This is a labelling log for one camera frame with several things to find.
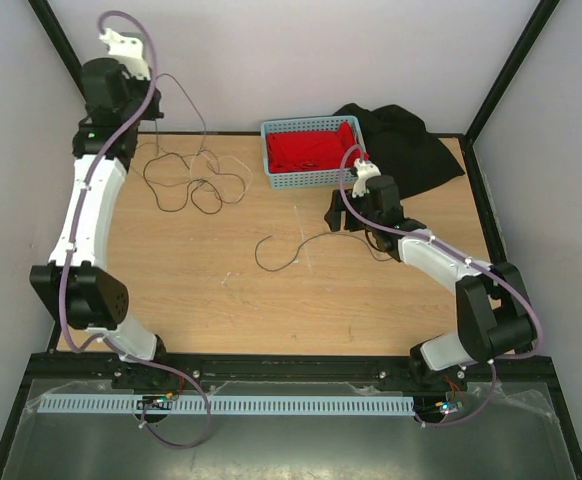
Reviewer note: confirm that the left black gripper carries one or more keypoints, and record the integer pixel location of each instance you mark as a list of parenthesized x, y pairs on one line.
[(155, 112)]

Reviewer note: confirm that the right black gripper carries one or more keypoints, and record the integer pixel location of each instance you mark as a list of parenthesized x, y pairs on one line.
[(333, 214)]

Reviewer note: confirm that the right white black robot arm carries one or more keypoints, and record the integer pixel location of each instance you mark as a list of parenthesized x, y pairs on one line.
[(493, 313)]

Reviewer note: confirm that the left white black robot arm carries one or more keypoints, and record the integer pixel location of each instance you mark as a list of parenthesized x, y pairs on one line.
[(74, 284)]

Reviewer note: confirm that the black cloth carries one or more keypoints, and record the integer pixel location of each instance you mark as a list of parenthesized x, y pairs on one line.
[(398, 143)]

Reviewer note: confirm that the red cloth in basket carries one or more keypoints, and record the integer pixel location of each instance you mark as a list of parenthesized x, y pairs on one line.
[(305, 151)]

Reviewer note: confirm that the light blue plastic basket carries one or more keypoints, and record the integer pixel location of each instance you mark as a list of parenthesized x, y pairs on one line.
[(312, 178)]

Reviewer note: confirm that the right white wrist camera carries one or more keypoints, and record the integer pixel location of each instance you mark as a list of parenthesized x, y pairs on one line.
[(364, 170)]

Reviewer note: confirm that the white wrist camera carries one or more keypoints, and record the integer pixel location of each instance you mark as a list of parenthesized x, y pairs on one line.
[(364, 170), (128, 51)]

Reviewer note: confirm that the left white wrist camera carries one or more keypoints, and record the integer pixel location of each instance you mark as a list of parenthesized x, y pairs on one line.
[(128, 51)]

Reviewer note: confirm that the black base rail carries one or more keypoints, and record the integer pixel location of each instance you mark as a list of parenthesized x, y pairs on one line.
[(390, 373)]

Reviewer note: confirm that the light blue slotted cable duct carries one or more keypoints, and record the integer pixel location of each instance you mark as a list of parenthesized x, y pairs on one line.
[(228, 405)]

